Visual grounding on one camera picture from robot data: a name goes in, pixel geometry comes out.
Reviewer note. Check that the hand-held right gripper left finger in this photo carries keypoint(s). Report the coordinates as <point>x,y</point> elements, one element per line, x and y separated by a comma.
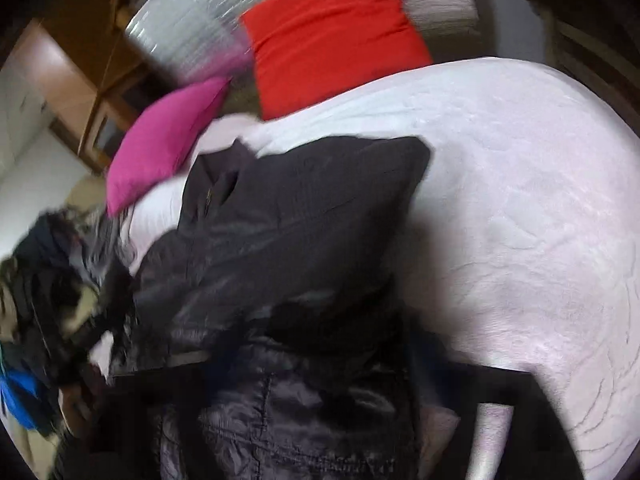
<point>150,365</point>

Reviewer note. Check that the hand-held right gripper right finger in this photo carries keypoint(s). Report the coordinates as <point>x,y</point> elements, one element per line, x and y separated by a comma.
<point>545,425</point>

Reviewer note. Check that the black padded jacket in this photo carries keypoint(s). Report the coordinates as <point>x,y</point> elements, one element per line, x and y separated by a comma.
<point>300,220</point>

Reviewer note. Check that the pile of dark clothes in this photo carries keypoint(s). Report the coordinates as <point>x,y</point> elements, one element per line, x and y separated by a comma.
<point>45,285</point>

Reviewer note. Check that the blue cloth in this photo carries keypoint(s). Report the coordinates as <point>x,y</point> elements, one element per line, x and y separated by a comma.
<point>20,395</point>

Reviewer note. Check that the magenta pillow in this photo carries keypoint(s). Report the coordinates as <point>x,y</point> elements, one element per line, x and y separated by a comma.
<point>160,145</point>

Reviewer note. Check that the pink fleece blanket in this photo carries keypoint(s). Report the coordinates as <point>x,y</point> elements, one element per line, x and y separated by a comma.
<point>500,185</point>

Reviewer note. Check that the wooden cabinet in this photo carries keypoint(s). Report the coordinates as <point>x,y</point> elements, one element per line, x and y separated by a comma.
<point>75,70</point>

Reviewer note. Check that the silver foil insulation mat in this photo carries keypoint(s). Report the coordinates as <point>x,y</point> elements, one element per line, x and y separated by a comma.
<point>200,10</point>

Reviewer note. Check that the red cloth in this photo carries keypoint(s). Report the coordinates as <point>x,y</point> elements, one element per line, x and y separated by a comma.
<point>330,35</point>

